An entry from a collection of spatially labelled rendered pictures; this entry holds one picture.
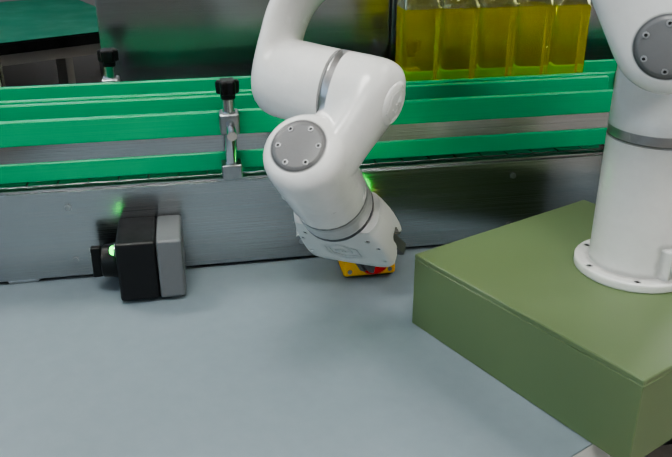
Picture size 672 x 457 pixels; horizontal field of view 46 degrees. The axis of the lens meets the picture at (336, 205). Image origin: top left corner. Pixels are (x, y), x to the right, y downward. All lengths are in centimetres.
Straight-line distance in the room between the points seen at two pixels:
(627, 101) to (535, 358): 28
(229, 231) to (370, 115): 43
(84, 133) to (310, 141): 44
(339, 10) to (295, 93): 61
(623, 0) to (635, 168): 19
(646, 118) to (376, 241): 29
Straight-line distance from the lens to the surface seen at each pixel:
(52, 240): 108
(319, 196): 68
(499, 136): 112
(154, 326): 97
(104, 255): 102
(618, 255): 89
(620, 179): 87
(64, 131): 104
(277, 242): 108
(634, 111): 85
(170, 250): 99
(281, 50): 72
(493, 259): 92
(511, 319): 83
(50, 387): 90
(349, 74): 69
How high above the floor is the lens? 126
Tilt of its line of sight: 24 degrees down
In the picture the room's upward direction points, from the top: straight up
